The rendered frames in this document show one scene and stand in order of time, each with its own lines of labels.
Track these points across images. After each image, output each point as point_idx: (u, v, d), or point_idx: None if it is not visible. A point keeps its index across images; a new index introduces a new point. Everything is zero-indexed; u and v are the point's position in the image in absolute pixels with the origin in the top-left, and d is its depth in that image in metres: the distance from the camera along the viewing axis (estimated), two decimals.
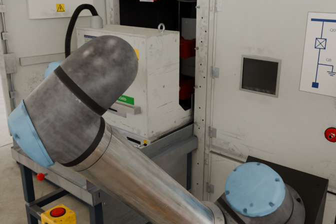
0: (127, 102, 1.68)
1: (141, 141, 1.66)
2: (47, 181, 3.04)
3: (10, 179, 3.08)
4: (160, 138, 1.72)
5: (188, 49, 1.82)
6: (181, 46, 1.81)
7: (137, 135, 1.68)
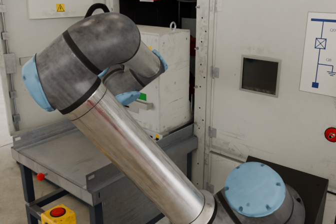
0: (140, 98, 1.74)
1: (153, 136, 1.72)
2: (47, 181, 3.04)
3: (10, 179, 3.08)
4: (171, 133, 1.78)
5: None
6: (191, 44, 1.87)
7: (149, 130, 1.74)
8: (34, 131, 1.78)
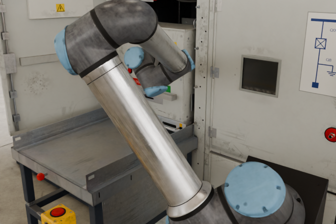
0: None
1: (176, 125, 1.85)
2: (47, 181, 3.04)
3: (10, 179, 3.08)
4: (193, 122, 1.91)
5: None
6: None
7: (173, 120, 1.87)
8: (34, 131, 1.78)
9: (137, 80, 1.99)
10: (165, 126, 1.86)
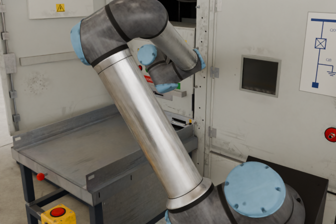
0: None
1: (186, 121, 1.91)
2: (47, 181, 3.04)
3: (10, 179, 3.08)
4: None
5: None
6: None
7: (182, 116, 1.93)
8: (34, 131, 1.78)
9: (147, 77, 2.04)
10: (175, 122, 1.91)
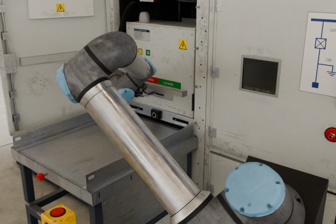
0: (174, 87, 1.93)
1: (189, 121, 1.90)
2: (47, 181, 3.04)
3: (10, 179, 3.08)
4: None
5: None
6: None
7: (183, 115, 1.93)
8: (34, 131, 1.78)
9: None
10: (178, 122, 1.91)
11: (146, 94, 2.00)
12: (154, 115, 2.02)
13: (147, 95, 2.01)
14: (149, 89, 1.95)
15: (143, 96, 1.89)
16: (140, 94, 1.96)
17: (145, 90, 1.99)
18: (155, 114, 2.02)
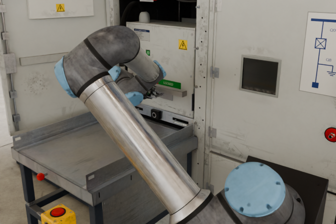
0: (174, 87, 1.93)
1: (189, 121, 1.90)
2: (47, 181, 3.04)
3: (10, 179, 3.08)
4: None
5: None
6: None
7: (183, 115, 1.93)
8: (34, 131, 1.78)
9: None
10: (178, 122, 1.91)
11: (153, 96, 1.96)
12: (154, 115, 2.02)
13: (154, 97, 1.97)
14: (157, 91, 1.91)
15: (151, 98, 1.85)
16: (148, 96, 1.92)
17: (153, 91, 1.95)
18: (155, 114, 2.02)
